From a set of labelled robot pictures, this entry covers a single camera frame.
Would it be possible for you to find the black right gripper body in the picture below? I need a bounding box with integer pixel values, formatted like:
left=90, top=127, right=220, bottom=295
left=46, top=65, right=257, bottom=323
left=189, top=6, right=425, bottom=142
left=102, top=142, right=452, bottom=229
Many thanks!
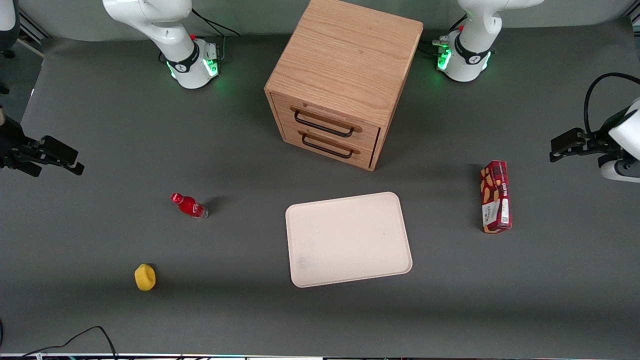
left=0, top=116, right=32, bottom=172

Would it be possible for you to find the red cookie box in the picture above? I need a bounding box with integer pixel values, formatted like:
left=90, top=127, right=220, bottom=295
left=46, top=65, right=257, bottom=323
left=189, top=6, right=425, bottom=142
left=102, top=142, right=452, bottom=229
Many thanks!
left=479, top=160, right=513, bottom=234

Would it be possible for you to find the beige plastic tray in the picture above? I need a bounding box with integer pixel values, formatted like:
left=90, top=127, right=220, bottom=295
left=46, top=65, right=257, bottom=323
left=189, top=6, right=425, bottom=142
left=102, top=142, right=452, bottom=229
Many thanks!
left=285, top=191, right=414, bottom=289

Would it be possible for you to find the small red soda bottle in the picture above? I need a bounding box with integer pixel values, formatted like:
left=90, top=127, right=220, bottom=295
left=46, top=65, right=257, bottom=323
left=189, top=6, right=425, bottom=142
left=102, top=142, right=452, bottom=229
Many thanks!
left=170, top=192, right=209, bottom=220

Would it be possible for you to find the yellow lemon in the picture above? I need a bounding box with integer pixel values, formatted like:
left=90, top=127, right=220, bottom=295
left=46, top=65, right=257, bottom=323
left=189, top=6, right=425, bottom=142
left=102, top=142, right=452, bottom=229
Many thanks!
left=134, top=263, right=157, bottom=292

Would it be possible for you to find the wooden drawer cabinet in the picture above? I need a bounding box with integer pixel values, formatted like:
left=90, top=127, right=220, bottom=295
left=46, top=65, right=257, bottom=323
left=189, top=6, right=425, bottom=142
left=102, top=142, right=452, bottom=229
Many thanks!
left=264, top=0, right=425, bottom=172

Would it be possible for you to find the wooden drawer front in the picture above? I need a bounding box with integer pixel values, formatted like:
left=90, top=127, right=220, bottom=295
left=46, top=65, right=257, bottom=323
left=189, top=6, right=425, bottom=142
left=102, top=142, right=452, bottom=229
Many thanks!
left=281, top=125, right=377, bottom=169
left=271, top=94, right=381, bottom=151

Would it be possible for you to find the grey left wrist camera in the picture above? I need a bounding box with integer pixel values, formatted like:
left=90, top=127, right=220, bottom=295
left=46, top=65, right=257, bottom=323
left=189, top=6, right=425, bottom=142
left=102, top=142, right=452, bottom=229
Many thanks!
left=599, top=156, right=640, bottom=184

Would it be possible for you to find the aluminium frame rail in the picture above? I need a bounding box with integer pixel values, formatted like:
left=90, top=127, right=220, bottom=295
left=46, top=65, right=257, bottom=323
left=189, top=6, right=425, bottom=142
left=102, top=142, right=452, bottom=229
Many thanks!
left=17, top=9, right=52, bottom=59

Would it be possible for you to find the black left arm base cable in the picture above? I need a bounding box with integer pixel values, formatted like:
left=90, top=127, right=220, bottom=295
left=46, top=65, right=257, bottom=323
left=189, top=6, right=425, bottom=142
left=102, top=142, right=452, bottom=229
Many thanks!
left=419, top=14, right=469, bottom=57

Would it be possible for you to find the black arm base cable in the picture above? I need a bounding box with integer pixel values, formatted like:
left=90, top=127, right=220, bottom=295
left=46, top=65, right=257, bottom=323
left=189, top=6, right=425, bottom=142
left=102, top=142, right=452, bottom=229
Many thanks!
left=419, top=14, right=469, bottom=57
left=191, top=7, right=241, bottom=38

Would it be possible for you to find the black cable at table edge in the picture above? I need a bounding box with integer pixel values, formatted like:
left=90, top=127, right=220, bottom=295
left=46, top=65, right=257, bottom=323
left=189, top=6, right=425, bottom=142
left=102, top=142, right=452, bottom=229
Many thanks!
left=20, top=326, right=119, bottom=359

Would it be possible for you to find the black right arm base cable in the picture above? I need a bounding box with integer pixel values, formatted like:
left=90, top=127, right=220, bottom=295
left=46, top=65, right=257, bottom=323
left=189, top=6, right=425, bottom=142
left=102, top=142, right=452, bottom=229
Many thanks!
left=191, top=7, right=241, bottom=38

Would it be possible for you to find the black metal drawer handle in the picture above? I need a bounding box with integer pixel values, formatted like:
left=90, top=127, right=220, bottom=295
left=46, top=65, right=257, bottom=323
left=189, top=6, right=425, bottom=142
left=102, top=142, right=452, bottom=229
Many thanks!
left=293, top=110, right=356, bottom=138
left=301, top=132, right=355, bottom=160

